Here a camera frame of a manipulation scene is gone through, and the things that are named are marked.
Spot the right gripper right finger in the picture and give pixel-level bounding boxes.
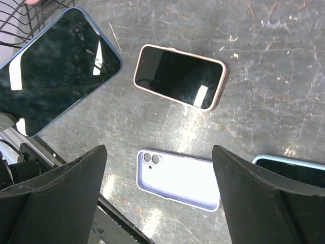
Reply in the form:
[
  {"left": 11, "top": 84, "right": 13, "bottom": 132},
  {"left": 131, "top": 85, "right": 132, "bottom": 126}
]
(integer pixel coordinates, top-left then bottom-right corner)
[{"left": 212, "top": 145, "right": 324, "bottom": 243}]

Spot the lavender phone case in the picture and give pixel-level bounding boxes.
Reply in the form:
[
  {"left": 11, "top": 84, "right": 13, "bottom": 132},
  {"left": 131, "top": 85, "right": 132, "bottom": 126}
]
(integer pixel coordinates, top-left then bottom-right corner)
[{"left": 136, "top": 149, "right": 221, "bottom": 212}]

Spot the blue edged black phone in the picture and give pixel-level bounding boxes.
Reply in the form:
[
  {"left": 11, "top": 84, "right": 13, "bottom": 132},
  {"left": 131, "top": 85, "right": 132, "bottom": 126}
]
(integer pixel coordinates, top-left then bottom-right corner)
[{"left": 1, "top": 8, "right": 121, "bottom": 137}]

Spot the pink plate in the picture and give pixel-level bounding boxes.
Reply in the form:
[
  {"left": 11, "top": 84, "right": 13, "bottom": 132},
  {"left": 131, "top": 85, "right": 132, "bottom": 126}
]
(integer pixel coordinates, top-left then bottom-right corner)
[{"left": 24, "top": 0, "right": 40, "bottom": 5}]

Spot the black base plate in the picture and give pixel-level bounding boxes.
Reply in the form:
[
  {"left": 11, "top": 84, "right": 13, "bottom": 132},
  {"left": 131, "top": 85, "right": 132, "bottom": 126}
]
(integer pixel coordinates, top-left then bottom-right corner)
[{"left": 19, "top": 134, "right": 155, "bottom": 244}]

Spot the light blue phone case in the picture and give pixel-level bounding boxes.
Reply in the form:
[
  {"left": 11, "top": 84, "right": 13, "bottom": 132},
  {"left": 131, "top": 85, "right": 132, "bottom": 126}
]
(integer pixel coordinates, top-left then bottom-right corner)
[{"left": 252, "top": 155, "right": 324, "bottom": 171}]

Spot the pink phone case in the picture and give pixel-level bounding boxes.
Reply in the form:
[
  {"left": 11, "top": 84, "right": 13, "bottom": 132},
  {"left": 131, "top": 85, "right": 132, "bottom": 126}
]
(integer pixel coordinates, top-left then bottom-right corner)
[{"left": 133, "top": 44, "right": 228, "bottom": 112}]

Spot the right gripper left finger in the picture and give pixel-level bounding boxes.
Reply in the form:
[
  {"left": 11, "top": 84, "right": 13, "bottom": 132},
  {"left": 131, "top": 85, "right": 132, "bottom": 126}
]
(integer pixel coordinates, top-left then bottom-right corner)
[{"left": 1, "top": 145, "right": 107, "bottom": 243}]

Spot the pink edged black phone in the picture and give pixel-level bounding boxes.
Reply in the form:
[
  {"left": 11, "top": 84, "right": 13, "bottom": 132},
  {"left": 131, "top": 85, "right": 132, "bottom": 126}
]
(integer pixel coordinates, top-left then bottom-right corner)
[{"left": 255, "top": 160, "right": 324, "bottom": 188}]

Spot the black wire basket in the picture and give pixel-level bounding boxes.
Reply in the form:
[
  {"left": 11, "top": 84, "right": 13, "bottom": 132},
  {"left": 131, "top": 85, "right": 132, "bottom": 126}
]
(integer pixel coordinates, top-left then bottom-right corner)
[{"left": 1, "top": 1, "right": 75, "bottom": 49}]

